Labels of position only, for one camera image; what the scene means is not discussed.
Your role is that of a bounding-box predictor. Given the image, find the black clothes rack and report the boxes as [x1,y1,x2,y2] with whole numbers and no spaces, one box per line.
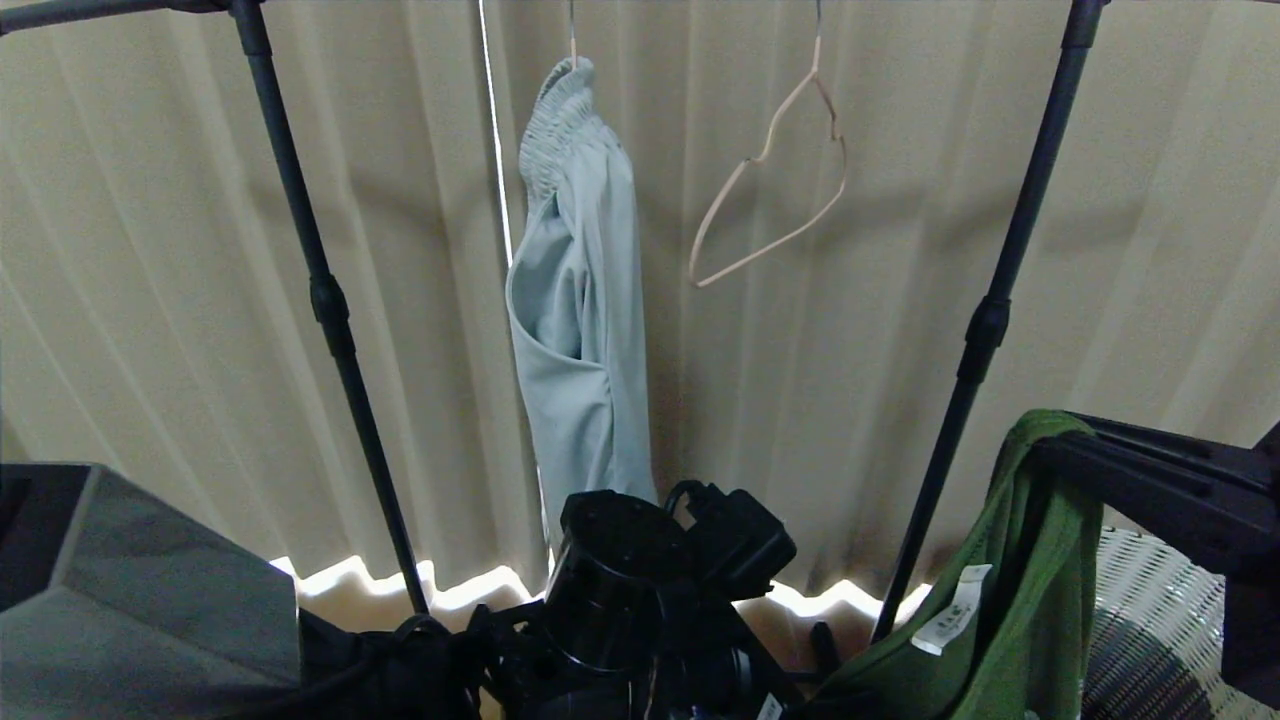
[0,0,1111,646]

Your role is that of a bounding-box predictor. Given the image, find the white laundry basket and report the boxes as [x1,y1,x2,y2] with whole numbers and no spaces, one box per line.
[1080,525,1280,720]

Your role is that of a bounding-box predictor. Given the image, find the pale grey shorts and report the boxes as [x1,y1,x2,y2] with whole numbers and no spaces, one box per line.
[505,55,659,546]

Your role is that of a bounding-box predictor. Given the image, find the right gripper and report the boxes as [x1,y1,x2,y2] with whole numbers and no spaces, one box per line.
[1222,420,1280,706]

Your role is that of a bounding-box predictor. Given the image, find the green garment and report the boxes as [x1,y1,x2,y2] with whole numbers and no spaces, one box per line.
[800,408,1106,720]

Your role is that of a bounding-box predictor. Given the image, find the beige curtain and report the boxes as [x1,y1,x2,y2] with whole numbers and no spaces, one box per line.
[0,0,1280,621]

